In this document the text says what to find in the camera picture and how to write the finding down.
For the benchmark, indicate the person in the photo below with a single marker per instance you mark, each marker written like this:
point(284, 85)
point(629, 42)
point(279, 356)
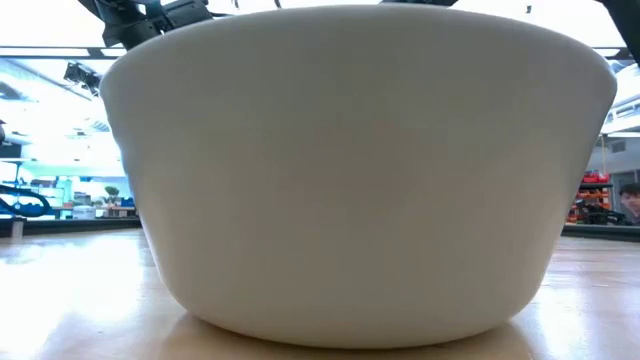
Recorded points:
point(631, 200)

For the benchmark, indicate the white storage box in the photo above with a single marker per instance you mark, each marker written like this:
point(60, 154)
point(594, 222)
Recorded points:
point(83, 212)

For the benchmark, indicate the large white bowl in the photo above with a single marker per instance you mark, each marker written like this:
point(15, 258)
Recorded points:
point(357, 190)

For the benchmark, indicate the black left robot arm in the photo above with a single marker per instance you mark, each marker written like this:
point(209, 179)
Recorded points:
point(145, 17)

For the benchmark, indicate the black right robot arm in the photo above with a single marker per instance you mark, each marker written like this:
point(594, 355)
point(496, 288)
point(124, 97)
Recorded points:
point(625, 22)

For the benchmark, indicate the black ceiling camera mount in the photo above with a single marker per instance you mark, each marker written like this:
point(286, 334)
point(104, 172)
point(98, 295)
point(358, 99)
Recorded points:
point(82, 77)

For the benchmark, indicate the small potted plant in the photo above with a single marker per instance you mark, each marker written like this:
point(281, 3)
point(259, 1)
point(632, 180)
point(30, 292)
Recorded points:
point(111, 194)

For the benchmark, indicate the blue curved machine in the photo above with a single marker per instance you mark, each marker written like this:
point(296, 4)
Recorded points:
point(22, 202)

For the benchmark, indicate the shelf with red boxes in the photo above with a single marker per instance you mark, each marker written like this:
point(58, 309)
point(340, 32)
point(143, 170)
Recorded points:
point(592, 197)

